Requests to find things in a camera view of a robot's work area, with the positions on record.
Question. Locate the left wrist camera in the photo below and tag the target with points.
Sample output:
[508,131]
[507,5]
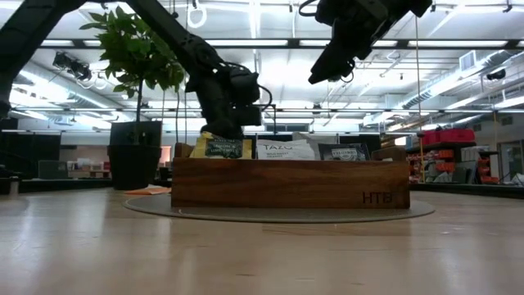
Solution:
[244,86]

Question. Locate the cluttered background table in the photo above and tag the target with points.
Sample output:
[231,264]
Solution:
[86,166]

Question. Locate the yellow vertical pole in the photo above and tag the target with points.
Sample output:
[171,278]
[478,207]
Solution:
[421,164]

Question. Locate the black ceiling spotlight cluster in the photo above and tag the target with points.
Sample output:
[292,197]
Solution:
[71,65]

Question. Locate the white Tazo tea packet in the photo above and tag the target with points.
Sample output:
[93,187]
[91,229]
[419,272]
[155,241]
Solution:
[286,152]

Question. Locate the green leafy potted tree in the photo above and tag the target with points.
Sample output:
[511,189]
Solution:
[131,53]

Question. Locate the wooden tea organizer box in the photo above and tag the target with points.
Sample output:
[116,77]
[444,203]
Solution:
[286,184]

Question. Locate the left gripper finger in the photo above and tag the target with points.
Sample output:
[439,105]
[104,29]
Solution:
[213,130]
[234,131]

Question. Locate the white cloth panel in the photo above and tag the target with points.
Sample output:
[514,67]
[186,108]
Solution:
[307,139]

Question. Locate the silver ceiling duct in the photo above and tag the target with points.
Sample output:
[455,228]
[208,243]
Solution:
[425,96]

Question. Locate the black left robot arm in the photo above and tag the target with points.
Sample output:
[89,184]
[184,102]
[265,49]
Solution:
[24,33]

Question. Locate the round grey mat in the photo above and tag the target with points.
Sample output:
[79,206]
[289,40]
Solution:
[266,215]

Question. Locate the storage shelf with parts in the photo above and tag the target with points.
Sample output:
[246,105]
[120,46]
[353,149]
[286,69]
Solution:
[450,164]

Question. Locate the lemon lime tea packet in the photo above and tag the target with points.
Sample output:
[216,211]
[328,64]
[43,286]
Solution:
[229,148]

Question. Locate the orange white tea packet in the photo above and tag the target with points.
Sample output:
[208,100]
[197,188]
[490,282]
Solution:
[149,190]

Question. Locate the large red storage bin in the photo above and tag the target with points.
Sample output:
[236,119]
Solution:
[456,136]

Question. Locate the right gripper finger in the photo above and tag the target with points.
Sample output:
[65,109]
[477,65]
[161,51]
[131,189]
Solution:
[331,65]

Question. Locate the white air vent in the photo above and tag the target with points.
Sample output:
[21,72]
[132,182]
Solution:
[468,60]

